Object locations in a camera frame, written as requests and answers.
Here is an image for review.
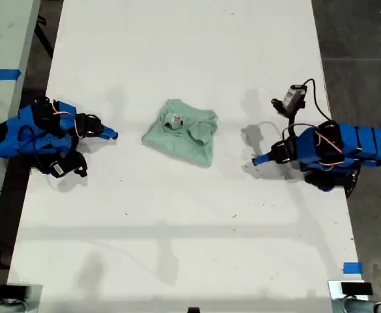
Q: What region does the pale green T-shirt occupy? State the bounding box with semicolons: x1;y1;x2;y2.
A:
141;99;219;170

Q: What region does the black diagonal strut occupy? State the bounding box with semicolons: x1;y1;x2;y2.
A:
35;12;56;58

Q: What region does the long blue tape strip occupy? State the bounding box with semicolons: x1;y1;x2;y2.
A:
0;68;22;81

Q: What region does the pale side table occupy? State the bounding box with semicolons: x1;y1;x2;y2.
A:
0;0;41;248

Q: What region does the square blue tape piece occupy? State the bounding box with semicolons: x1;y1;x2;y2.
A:
343;261;363;274

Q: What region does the small black box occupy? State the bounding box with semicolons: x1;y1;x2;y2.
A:
0;284;28;299
341;282;373;296

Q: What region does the pale grey tube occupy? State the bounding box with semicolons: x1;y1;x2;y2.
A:
335;297;381;313
0;298;28;313

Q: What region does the gripper camera stalk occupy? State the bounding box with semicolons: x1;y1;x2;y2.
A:
66;150;90;179
270;97;307;141

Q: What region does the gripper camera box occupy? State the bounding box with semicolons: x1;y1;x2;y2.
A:
281;83;307;112
48;158;70;179

